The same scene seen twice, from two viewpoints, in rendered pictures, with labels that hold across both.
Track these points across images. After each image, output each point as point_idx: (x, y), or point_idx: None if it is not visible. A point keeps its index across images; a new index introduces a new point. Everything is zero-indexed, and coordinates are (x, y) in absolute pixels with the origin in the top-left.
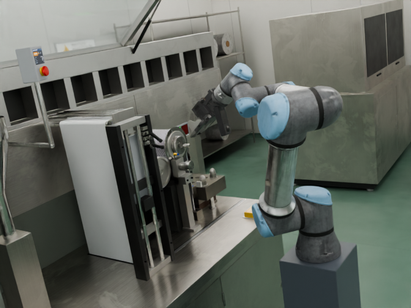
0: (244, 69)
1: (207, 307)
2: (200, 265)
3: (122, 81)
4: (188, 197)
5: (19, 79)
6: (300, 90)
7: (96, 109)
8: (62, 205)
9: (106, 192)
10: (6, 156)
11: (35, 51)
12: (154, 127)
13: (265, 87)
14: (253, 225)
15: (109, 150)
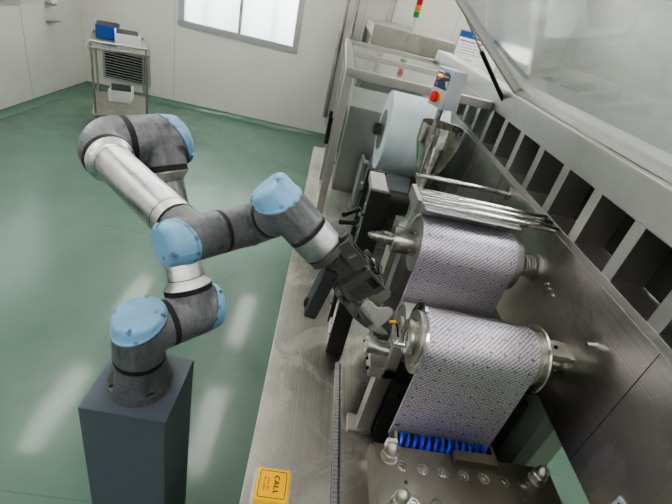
0: (264, 183)
1: None
2: (287, 344)
3: (668, 300)
4: (368, 390)
5: (562, 147)
6: (135, 115)
7: (487, 213)
8: None
9: None
10: (420, 158)
11: (442, 72)
12: (631, 477)
13: (218, 210)
14: (259, 445)
15: (407, 224)
